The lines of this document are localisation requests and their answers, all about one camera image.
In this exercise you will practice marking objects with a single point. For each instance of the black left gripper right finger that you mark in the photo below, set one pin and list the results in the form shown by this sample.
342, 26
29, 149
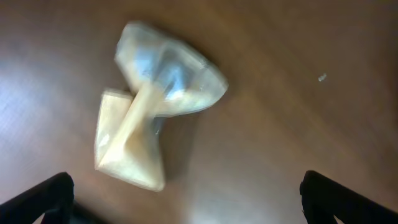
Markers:
326, 201

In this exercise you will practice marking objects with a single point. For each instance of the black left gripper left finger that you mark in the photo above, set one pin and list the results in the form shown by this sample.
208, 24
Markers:
52, 199

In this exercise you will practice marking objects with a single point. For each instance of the white plastic bread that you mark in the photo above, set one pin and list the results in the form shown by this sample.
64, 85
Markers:
167, 78

